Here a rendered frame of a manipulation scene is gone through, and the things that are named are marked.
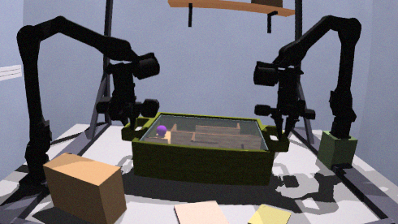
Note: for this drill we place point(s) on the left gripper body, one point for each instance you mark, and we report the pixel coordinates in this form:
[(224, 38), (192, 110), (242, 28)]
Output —
[(276, 113)]

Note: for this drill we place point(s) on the tan rectangular block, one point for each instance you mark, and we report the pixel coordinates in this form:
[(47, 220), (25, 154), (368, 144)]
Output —
[(88, 189)]

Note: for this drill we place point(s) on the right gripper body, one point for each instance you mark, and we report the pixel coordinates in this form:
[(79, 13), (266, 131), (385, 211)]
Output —
[(148, 109)]

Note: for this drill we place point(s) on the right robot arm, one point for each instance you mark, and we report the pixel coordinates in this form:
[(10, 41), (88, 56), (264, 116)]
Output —
[(28, 38)]

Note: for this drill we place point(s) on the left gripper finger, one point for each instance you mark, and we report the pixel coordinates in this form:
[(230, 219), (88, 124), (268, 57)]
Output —
[(289, 124), (279, 127)]

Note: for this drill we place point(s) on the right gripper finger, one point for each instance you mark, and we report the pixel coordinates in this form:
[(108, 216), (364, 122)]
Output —
[(125, 122), (132, 122)]

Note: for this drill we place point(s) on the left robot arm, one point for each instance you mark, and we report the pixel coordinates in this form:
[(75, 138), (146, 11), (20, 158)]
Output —
[(341, 101)]

